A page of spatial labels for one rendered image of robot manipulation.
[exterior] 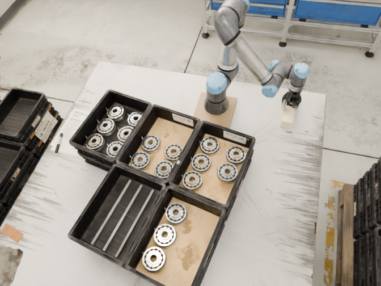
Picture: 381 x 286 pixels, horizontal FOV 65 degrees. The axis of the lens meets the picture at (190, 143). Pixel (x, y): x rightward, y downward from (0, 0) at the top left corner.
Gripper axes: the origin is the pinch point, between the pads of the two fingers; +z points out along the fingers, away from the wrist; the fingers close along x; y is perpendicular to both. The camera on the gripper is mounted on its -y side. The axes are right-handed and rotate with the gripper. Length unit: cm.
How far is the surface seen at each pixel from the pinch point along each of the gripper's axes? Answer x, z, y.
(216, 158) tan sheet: -33, -9, 48
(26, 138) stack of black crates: -174, 25, 46
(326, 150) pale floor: 41, 74, -22
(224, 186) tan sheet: -25, -9, 63
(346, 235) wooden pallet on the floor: 53, 60, 49
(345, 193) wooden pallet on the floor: 52, 60, 19
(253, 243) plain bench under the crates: -7, 4, 83
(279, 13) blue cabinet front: -17, 40, -141
